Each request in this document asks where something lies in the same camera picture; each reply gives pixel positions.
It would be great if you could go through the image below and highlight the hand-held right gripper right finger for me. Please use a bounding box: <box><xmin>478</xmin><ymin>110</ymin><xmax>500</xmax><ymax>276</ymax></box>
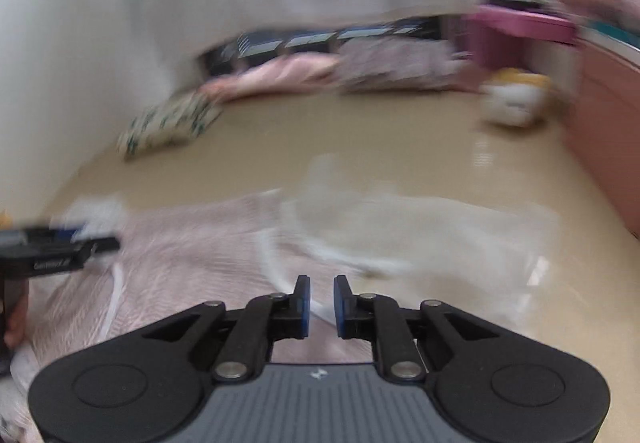
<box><xmin>333</xmin><ymin>274</ymin><xmax>502</xmax><ymax>383</ymax></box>

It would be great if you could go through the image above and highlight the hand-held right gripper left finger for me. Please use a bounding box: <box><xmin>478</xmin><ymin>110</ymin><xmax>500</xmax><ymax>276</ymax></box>
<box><xmin>141</xmin><ymin>274</ymin><xmax>312</xmax><ymax>383</ymax></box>

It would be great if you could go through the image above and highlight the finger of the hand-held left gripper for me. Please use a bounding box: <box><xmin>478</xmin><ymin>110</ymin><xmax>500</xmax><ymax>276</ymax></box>
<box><xmin>75</xmin><ymin>236</ymin><xmax>122</xmax><ymax>260</ymax></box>

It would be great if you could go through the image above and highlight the white sheer garment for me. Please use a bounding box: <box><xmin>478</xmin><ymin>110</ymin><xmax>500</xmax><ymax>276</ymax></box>
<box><xmin>257</xmin><ymin>155</ymin><xmax>563</xmax><ymax>329</ymax></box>

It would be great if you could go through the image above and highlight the pink knit garment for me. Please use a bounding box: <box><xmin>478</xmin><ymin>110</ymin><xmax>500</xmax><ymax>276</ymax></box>
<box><xmin>0</xmin><ymin>190</ymin><xmax>381</xmax><ymax>443</ymax></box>

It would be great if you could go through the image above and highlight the person's left hand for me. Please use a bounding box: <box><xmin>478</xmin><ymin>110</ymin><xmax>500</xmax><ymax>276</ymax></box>
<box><xmin>4</xmin><ymin>292</ymin><xmax>30</xmax><ymax>349</ymax></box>

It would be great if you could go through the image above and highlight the floral print cushion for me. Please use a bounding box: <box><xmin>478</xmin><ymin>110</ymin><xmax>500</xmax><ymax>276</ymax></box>
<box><xmin>117</xmin><ymin>90</ymin><xmax>224</xmax><ymax>162</ymax></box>

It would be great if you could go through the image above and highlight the pink blanket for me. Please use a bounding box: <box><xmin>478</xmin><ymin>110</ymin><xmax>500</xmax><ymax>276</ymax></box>
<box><xmin>200</xmin><ymin>53</ymin><xmax>342</xmax><ymax>102</ymax></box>

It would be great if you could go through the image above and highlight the floral patterned cloth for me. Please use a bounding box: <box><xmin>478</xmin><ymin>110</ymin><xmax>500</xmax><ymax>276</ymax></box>
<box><xmin>336</xmin><ymin>36</ymin><xmax>482</xmax><ymax>94</ymax></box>

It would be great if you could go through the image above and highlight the dark slatted shelf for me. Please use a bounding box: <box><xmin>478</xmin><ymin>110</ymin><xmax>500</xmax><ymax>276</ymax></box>
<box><xmin>200</xmin><ymin>15</ymin><xmax>453</xmax><ymax>76</ymax></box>

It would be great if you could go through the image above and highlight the white and yellow plush toy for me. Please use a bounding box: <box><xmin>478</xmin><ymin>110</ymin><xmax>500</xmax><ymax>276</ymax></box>
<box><xmin>479</xmin><ymin>67</ymin><xmax>554</xmax><ymax>128</ymax></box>

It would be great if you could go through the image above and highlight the pink cabinet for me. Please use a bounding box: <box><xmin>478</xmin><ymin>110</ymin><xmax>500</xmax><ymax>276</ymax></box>
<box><xmin>561</xmin><ymin>39</ymin><xmax>640</xmax><ymax>241</ymax></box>

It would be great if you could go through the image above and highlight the pink box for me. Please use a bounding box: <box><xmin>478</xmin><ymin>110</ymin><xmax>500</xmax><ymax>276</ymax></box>
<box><xmin>461</xmin><ymin>4</ymin><xmax>585</xmax><ymax>74</ymax></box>

